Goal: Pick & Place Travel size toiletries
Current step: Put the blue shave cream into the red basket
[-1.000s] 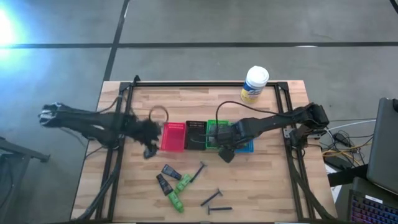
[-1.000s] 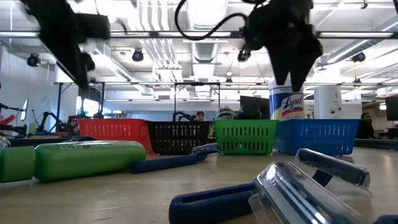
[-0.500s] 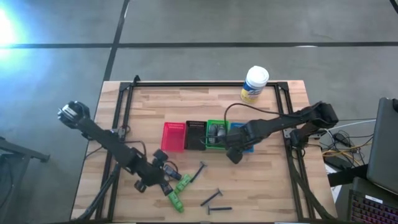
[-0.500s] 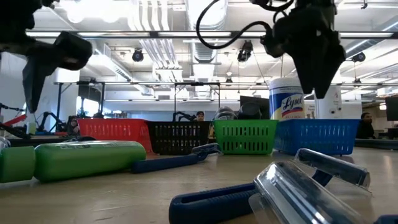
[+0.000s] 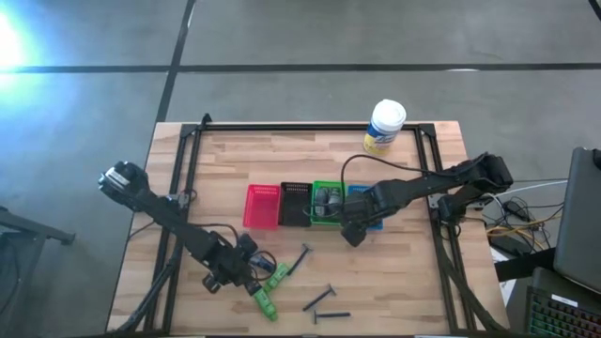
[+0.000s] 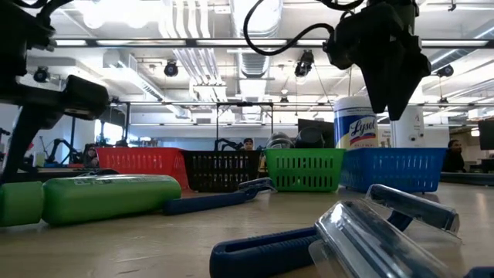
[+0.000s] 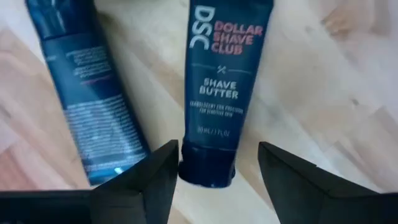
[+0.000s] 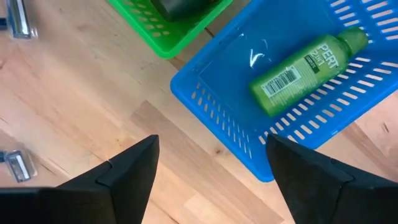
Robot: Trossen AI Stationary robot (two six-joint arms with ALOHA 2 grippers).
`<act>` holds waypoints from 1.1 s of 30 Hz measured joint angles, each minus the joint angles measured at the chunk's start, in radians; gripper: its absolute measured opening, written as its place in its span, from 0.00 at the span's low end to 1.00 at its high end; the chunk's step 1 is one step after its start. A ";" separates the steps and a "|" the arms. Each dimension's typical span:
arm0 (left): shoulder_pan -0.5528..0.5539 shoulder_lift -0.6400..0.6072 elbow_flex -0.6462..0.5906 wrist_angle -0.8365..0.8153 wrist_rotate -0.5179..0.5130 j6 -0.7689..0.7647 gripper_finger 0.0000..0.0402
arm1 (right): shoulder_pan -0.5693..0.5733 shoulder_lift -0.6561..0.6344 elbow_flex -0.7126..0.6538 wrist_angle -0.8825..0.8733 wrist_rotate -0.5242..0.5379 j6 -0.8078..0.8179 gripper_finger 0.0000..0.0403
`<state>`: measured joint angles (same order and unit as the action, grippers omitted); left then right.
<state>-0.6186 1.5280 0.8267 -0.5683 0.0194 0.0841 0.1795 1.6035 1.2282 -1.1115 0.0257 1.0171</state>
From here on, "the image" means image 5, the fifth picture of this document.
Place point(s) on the backlit black keyboard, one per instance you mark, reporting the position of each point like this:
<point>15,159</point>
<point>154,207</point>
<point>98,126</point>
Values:
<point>559,319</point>

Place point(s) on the blue plastic basket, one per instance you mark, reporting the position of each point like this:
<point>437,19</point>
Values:
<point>357,189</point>

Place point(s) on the black screw middle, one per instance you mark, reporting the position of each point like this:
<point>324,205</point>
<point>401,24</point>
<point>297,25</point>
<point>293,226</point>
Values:
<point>319,297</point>

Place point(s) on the black plastic basket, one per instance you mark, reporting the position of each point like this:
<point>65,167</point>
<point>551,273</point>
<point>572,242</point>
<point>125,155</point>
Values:
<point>295,206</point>

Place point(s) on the grey laptop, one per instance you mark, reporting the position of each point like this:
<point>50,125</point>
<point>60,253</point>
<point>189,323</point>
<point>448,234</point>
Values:
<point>580,220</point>

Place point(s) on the small grey travel bottle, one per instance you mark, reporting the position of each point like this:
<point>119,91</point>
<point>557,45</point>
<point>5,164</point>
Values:
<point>320,199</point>
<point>334,197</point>

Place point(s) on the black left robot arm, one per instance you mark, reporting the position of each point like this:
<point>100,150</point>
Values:
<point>164,211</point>

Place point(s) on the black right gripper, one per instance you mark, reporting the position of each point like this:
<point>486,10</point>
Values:
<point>359,216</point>

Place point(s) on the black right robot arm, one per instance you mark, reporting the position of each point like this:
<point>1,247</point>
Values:
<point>422,185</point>

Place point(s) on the black power adapter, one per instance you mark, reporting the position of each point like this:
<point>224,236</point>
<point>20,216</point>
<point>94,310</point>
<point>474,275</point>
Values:
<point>515,210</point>

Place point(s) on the green plastic basket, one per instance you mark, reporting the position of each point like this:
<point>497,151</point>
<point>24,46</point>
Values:
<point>313,206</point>

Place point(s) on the red plastic basket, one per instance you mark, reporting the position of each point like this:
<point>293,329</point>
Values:
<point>260,206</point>

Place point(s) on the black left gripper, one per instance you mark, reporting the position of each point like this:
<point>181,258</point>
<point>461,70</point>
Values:
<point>230,265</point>

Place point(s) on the black aluminium rig frame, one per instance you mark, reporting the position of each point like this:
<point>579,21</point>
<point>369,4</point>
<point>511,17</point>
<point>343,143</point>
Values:
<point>185,188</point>

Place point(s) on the Lysol wipes canister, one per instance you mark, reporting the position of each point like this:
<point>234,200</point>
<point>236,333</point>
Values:
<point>385,124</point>

